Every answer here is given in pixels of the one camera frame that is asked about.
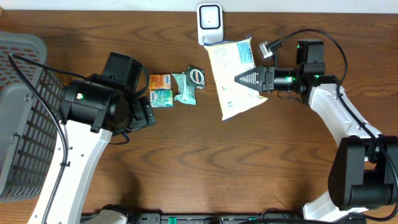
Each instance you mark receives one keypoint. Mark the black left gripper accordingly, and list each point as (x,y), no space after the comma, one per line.
(145,116)

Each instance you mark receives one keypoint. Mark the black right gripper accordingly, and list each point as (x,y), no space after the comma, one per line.
(263,73)

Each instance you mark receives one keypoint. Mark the teal tissue pack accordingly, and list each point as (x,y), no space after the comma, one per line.
(161,98)

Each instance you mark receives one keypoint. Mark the large yellow snack bag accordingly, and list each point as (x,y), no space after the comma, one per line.
(229,59)

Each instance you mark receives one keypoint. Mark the orange tissue pack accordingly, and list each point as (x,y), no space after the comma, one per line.
(160,82)

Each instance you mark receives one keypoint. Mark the teal snack pack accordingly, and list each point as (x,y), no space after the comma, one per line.
(186,94)

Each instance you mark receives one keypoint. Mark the dark green round-logo box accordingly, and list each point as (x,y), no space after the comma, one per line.
(195,77)

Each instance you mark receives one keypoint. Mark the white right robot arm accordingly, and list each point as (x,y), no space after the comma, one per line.
(364,172)

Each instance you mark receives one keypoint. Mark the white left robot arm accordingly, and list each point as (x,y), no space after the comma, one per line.
(92,111)

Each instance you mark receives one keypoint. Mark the white barcode scanner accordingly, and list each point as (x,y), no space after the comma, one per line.
(209,23)

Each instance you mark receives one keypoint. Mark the grey plastic shopping basket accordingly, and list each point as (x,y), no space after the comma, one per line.
(28,135)

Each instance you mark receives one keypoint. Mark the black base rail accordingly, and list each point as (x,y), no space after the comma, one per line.
(156,218)

